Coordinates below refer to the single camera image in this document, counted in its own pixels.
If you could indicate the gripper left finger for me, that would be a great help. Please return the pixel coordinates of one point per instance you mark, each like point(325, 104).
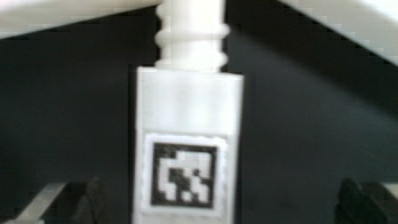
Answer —
point(70, 203)

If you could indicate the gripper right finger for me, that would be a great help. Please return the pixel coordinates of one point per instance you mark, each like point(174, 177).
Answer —
point(366, 203)

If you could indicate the white table leg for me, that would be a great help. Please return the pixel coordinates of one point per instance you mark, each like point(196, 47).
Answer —
point(187, 123)

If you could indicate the white square tabletop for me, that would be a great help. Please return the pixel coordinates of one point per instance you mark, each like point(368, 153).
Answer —
point(363, 19)

